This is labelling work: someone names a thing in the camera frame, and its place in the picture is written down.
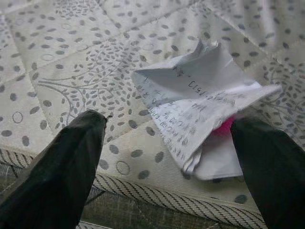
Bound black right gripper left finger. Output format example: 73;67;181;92
0;109;107;229

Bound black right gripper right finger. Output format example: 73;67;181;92
230;118;305;229

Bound handwritten white paper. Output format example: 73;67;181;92
132;39;283;181

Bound small pink object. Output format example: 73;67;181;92
212;115;239;136

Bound white patterned mattress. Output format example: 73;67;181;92
0;0;305;229

